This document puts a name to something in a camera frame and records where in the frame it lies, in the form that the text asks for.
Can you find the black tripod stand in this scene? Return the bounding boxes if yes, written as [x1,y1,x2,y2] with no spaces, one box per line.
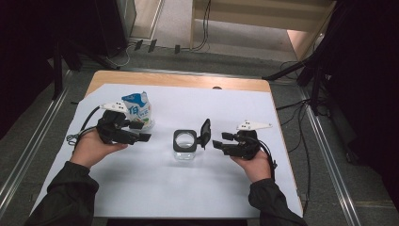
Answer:
[261,46,334,117]

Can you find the hand-held gripper cable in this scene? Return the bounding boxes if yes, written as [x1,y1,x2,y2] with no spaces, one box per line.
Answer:
[254,138,279,184]
[65,105,102,147]

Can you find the clear jar with black lid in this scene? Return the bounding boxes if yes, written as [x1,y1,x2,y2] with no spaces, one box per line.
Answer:
[172,118,212,162]

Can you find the light wooden shelf unit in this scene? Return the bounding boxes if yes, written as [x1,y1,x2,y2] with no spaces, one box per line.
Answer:
[189,0,337,62]

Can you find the grey cabinet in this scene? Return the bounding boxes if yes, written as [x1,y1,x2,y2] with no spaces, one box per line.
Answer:
[115,0,137,42]

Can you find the wooden table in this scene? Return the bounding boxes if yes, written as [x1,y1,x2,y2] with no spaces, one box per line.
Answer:
[84,70,305,219]

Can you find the left hand-held gripper cable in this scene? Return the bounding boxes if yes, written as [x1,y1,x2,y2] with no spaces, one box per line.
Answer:
[65,105,102,147]

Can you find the black hanging cables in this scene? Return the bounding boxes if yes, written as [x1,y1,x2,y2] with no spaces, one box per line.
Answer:
[189,0,213,53]

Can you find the right hand-held gripper cable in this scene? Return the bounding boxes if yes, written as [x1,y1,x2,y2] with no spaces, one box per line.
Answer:
[254,138,279,184]

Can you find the person's right hand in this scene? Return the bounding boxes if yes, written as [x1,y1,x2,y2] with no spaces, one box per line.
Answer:
[230,149,273,185]

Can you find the black floor cables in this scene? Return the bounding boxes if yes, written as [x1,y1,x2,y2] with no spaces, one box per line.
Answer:
[275,60,316,218]

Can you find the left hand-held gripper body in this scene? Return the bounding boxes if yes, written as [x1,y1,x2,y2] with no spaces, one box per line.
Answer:
[95,100,139,146]

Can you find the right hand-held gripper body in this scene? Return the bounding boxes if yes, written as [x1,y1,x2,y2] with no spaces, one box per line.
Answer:
[227,119,274,161]

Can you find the white floor cable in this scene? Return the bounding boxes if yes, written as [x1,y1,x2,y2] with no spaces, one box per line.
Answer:
[104,42,136,69]

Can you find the blue and white milk carton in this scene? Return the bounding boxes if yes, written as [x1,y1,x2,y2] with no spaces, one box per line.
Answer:
[120,90,155,130]

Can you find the white paper sheet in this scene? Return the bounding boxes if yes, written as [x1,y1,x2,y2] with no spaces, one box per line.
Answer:
[29,83,305,219]

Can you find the metal floor rail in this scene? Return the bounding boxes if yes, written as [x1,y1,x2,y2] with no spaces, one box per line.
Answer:
[0,70,73,218]
[296,86,362,226]

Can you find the person's left hand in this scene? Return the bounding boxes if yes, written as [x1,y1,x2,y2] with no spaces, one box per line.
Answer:
[69,126,130,170]

